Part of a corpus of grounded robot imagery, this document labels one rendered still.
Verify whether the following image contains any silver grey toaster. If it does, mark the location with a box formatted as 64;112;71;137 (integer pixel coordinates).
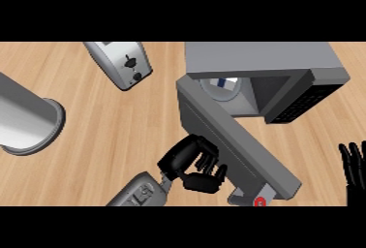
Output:
81;41;155;92

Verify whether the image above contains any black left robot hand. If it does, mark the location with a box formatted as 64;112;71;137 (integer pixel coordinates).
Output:
156;134;229;195

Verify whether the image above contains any large grey metal cylinder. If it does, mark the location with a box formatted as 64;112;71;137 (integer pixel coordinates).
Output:
0;72;68;157

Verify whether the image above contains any pale round microwave plate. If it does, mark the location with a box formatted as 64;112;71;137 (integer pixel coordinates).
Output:
199;77;245;103

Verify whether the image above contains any grey microwave body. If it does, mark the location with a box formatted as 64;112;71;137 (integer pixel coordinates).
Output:
185;41;351;126

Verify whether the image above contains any dark grey microwave door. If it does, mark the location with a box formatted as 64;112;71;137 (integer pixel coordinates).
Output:
174;77;303;202

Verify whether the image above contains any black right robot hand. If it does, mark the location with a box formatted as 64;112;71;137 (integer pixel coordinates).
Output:
338;139;366;207

